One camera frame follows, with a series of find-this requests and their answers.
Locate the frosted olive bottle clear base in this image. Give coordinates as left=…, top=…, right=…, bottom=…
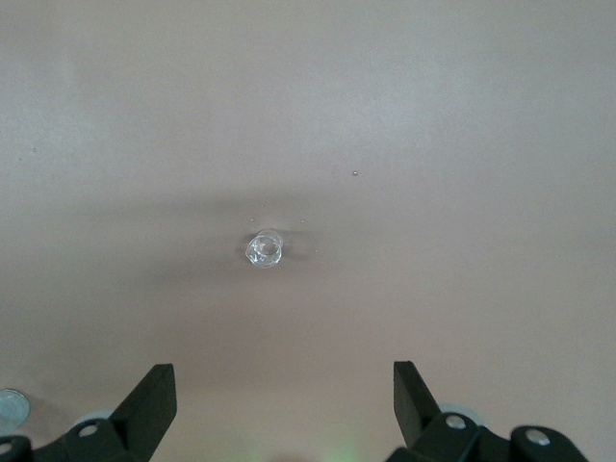
left=0, top=388, right=31, bottom=428

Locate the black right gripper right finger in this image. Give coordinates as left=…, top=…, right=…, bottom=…
left=387, top=360, right=593, bottom=462

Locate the brown table cover mat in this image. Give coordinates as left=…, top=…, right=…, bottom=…
left=0, top=0, right=616, bottom=462

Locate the clear glass measuring cup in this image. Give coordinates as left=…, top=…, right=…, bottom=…
left=244, top=228, right=286, bottom=271

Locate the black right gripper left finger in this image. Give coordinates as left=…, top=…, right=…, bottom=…
left=0, top=363, right=177, bottom=462

